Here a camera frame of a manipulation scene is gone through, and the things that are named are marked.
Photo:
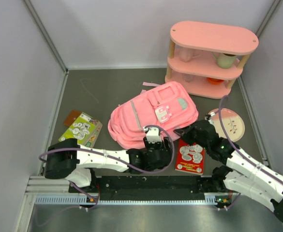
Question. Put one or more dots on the brown leather card wallet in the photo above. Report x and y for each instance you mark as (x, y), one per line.
(72, 116)

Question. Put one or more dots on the green mug on shelf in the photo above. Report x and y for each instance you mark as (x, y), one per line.
(223, 60)

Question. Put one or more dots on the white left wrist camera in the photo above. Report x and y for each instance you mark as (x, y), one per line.
(152, 135)

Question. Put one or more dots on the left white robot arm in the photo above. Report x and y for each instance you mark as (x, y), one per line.
(75, 163)

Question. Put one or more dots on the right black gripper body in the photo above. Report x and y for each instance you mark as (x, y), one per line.
(191, 137)

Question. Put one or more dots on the pink cup on shelf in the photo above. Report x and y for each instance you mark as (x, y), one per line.
(186, 54)

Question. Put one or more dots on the green paperback book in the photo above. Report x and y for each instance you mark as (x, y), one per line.
(85, 129)

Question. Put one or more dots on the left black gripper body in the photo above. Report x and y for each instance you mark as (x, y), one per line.
(154, 147)

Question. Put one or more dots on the grey slotted cable duct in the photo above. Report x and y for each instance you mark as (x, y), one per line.
(84, 200)

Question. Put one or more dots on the pink student backpack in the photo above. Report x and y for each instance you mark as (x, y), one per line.
(168, 106)

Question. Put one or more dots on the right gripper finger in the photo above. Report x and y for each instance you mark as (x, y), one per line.
(189, 130)
(178, 132)

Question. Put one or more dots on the orange bowl on shelf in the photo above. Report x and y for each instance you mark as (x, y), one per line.
(214, 81)

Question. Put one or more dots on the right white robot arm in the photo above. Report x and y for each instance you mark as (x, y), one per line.
(239, 172)

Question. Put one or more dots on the clear glass on shelf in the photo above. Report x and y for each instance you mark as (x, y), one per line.
(188, 77)

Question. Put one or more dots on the pink three-tier shelf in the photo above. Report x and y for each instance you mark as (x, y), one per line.
(206, 38)

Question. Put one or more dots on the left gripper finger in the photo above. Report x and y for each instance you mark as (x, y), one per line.
(147, 144)
(167, 142)

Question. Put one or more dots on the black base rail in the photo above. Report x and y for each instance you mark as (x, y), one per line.
(147, 188)

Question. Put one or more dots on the red paperback book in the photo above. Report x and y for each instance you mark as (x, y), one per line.
(190, 158)

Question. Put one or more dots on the pink white floral plate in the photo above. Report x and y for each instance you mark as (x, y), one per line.
(232, 122)

